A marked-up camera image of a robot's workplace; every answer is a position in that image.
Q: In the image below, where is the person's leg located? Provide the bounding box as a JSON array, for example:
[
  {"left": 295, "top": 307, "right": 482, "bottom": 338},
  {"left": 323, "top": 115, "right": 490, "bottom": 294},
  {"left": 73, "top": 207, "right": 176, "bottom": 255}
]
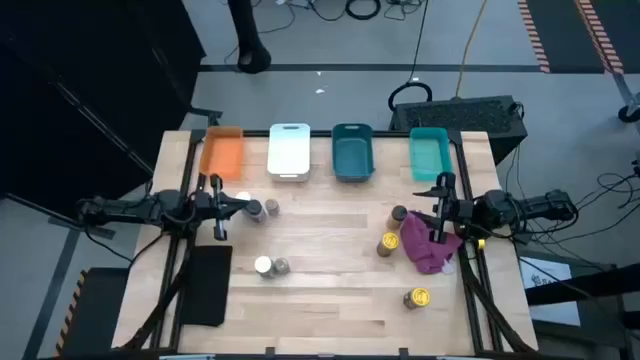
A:
[{"left": 227, "top": 0, "right": 273, "bottom": 75}]

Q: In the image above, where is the purple label jar black lid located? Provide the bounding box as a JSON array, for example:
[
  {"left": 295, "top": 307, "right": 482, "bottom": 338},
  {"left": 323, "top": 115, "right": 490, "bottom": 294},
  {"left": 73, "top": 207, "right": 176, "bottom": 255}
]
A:
[{"left": 244, "top": 198, "right": 268, "bottom": 224}]

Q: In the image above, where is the coiled black cable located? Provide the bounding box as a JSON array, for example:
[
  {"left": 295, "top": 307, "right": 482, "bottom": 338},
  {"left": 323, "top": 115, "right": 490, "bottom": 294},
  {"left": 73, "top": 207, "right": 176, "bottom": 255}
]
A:
[{"left": 344, "top": 0, "right": 382, "bottom": 22}]

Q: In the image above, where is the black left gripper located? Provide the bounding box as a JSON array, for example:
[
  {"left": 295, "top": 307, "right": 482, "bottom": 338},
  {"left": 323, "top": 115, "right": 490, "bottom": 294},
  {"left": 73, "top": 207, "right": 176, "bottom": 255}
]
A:
[{"left": 193, "top": 172, "right": 253, "bottom": 242}]

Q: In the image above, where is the orange plastic bin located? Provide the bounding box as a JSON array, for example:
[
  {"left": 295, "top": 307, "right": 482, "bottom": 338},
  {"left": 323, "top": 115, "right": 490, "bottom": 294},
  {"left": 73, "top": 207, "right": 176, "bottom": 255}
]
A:
[{"left": 198, "top": 125, "right": 245, "bottom": 182}]

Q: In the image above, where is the magenta cloth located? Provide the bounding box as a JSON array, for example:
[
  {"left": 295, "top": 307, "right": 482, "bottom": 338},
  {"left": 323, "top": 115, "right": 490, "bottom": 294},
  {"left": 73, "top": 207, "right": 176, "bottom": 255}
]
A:
[{"left": 399, "top": 210, "right": 465, "bottom": 276}]

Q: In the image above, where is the white plastic bin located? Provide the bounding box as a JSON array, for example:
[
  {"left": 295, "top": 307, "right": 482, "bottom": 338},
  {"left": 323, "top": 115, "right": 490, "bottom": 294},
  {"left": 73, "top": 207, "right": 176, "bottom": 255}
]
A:
[{"left": 266, "top": 122, "right": 312, "bottom": 183}]

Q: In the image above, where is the onion seasoning jar yellow lid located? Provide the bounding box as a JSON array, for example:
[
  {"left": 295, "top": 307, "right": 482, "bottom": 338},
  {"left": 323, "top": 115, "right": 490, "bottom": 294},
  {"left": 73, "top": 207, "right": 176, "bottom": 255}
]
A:
[
  {"left": 402, "top": 286, "right": 432, "bottom": 311},
  {"left": 375, "top": 231, "right": 401, "bottom": 259}
]

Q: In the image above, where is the turquoise plastic bin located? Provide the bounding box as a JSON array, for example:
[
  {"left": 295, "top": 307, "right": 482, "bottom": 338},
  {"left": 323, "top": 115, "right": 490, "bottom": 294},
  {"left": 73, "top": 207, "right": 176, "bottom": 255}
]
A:
[{"left": 408, "top": 126, "right": 454, "bottom": 183}]

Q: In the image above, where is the white paper sheet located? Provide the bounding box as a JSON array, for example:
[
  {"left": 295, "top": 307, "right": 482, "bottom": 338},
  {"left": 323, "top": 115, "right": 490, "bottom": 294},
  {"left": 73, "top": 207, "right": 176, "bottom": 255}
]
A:
[{"left": 518, "top": 255, "right": 582, "bottom": 327}]

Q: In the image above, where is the black hanging cable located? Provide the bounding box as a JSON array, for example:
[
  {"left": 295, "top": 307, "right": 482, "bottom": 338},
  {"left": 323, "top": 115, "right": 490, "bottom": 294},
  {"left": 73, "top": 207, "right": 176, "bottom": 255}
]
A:
[{"left": 387, "top": 0, "right": 434, "bottom": 113}]

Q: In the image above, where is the black partition panel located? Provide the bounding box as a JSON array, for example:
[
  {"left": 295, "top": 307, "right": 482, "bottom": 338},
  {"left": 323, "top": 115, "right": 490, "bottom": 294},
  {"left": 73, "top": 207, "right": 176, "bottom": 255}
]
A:
[{"left": 0, "top": 0, "right": 207, "bottom": 216}]

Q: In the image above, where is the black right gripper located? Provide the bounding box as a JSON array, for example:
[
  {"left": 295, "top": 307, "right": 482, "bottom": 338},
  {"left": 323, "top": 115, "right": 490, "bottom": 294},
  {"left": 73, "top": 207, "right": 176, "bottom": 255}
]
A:
[{"left": 412, "top": 172, "right": 475, "bottom": 246}]

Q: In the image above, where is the black mat orange striped edge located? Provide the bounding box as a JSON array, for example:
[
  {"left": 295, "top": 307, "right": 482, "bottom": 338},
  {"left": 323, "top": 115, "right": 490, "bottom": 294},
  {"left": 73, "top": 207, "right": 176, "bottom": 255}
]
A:
[
  {"left": 54, "top": 267, "right": 131, "bottom": 359},
  {"left": 517, "top": 0, "right": 626, "bottom": 75}
]

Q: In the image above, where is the black cloth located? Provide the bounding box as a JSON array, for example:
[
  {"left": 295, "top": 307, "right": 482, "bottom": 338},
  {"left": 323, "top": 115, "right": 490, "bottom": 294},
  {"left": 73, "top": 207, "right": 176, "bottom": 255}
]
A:
[{"left": 179, "top": 244, "right": 234, "bottom": 328}]

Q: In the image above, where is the dark teal plastic bin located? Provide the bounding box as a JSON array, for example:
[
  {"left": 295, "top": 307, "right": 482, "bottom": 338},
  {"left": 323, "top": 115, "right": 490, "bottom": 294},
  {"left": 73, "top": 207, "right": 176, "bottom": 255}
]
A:
[{"left": 331, "top": 123, "right": 376, "bottom": 184}]

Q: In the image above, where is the black caster wheel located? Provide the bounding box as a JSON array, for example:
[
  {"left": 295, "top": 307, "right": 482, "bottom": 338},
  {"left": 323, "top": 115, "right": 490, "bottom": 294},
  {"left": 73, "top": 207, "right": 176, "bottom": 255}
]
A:
[{"left": 617, "top": 102, "right": 640, "bottom": 124}]

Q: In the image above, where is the black stand beam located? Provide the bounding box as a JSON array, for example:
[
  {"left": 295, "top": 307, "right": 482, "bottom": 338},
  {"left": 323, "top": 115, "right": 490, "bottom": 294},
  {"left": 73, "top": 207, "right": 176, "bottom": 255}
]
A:
[{"left": 524, "top": 262, "right": 640, "bottom": 307}]

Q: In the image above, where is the black equipment case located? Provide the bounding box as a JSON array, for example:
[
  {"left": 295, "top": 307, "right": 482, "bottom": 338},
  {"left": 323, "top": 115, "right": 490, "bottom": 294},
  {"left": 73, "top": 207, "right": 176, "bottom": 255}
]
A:
[{"left": 388, "top": 94, "right": 529, "bottom": 166}]

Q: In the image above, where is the yellow hanging cable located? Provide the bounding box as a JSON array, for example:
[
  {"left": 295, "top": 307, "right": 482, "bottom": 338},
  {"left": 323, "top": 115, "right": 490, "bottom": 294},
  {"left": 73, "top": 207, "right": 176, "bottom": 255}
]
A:
[{"left": 453, "top": 0, "right": 489, "bottom": 99}]

